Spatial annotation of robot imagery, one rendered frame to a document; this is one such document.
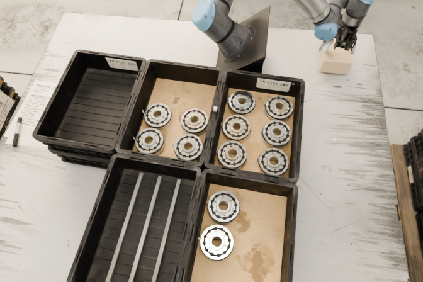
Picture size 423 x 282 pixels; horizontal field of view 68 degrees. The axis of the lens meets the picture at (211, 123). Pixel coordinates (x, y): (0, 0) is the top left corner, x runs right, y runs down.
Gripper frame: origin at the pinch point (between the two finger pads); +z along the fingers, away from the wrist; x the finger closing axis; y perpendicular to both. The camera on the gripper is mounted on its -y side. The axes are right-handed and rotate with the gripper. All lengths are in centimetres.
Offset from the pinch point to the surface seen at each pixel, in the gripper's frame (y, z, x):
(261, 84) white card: 29.5, -11.4, -32.2
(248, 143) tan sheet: 52, -6, -35
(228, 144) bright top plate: 55, -9, -42
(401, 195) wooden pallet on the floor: 42, 63, 52
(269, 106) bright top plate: 37.6, -8.7, -28.6
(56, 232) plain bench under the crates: 90, 7, -100
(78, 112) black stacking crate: 47, -5, -102
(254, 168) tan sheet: 62, -6, -32
